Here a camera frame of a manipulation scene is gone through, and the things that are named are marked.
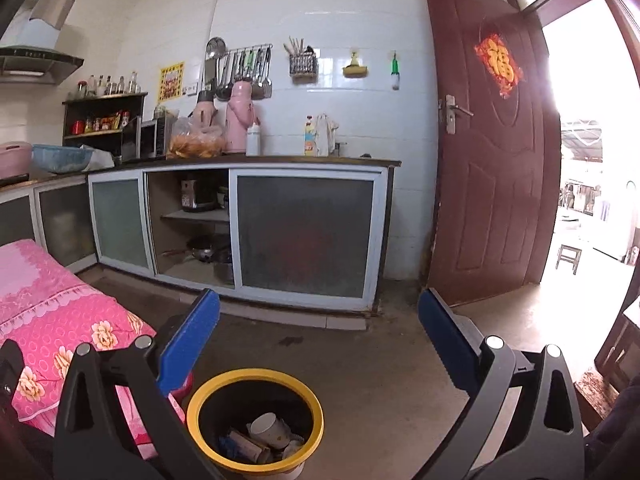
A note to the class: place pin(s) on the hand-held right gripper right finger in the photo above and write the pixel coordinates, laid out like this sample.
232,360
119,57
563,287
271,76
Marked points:
442,332

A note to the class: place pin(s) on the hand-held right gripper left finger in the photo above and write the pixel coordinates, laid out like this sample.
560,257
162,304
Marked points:
192,330

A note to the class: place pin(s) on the black yellow-rimmed trash bin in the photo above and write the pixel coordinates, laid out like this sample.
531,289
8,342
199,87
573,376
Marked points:
315,410

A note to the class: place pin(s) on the red plastic object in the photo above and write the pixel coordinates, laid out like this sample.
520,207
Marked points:
182,387

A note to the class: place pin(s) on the steel cooking pot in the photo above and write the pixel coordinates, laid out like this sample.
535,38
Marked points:
224,267

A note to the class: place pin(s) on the pink floral blanket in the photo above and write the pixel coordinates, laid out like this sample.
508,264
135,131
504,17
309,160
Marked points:
55,310

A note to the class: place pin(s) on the narrow frosted glass sliding door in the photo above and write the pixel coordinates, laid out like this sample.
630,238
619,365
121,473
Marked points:
17,217
67,220
122,220

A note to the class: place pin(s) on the rice cooker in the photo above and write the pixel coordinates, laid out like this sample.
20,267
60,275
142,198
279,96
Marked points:
197,195

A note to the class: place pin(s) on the wide frosted glass sliding door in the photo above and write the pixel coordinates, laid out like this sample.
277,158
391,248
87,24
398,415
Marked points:
305,240

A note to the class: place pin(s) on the small wooden stool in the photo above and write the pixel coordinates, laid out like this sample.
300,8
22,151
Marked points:
569,257

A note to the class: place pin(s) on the brown wooden door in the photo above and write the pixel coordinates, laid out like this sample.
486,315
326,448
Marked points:
485,185

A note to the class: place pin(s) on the brown wooden furniture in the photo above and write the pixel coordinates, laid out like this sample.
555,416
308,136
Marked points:
622,345

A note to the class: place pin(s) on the clear bag of orange food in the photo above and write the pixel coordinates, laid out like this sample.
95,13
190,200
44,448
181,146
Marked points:
195,142

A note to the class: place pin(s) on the white plastic bag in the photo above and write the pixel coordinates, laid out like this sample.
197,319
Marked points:
100,159

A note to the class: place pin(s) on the silver microwave oven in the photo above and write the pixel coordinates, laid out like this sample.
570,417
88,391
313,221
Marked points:
150,137

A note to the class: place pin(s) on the white squeeze bottle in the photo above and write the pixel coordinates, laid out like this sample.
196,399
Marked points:
253,140

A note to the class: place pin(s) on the black spice rack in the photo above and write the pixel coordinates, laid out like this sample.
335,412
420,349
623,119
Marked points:
100,140

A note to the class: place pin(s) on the blue plastic basin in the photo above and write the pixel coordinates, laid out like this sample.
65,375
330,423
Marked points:
62,159

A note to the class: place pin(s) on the pink plastic basin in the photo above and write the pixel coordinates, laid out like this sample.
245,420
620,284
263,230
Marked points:
15,160

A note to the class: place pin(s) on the tall pink thermos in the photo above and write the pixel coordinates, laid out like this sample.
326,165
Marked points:
240,120

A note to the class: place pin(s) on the pink thermos with dark lid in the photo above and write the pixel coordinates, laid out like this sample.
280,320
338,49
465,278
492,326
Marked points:
205,112

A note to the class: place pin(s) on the row of red seasoning jars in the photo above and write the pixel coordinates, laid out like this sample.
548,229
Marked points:
100,122

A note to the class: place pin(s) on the white rag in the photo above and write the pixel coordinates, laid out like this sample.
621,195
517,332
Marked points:
326,132

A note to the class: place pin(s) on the row of seasoning bottles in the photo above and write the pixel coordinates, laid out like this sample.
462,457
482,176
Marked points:
107,85

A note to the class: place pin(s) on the green bottle brush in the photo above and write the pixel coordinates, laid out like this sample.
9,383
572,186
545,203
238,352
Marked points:
395,72

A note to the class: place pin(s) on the red door decoration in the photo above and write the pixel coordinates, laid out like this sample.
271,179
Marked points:
500,65

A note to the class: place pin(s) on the steel range hood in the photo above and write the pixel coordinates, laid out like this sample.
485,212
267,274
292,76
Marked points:
35,57

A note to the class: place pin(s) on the white frame kitchen cabinet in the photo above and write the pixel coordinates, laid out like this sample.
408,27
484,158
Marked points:
200,225

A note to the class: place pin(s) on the yellow wall poster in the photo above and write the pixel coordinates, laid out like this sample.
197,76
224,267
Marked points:
171,82

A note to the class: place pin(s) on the rail of hanging kitchen utensils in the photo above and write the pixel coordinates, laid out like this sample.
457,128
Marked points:
240,72

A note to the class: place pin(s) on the yellow wall soap holder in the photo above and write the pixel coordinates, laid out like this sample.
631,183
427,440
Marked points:
355,69

